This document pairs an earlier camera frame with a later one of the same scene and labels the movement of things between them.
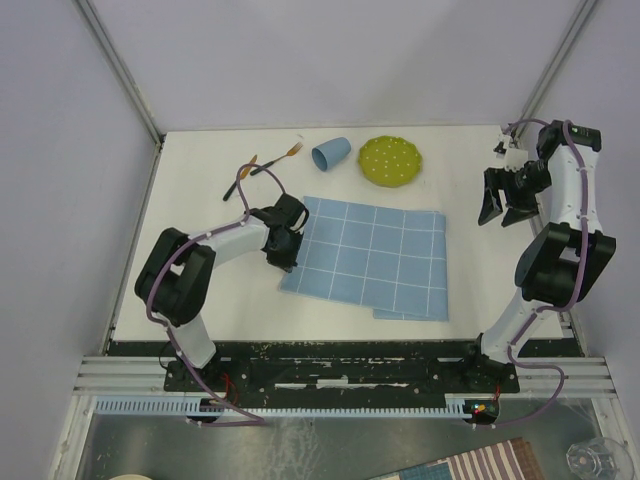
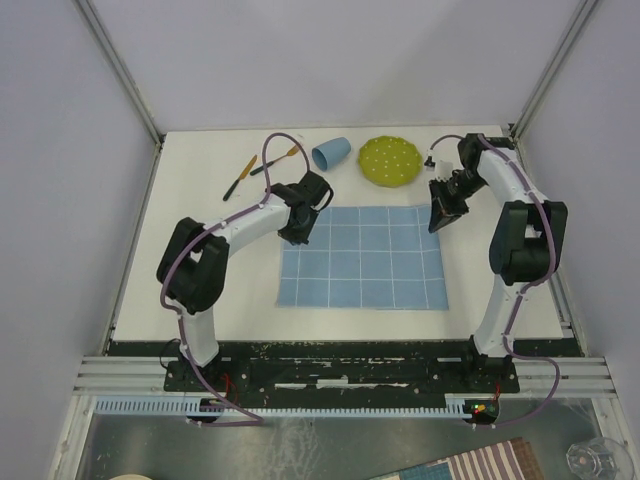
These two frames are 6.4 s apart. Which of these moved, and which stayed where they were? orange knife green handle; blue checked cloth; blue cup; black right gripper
Moved: black right gripper
Stayed: orange knife green handle; blue checked cloth; blue cup
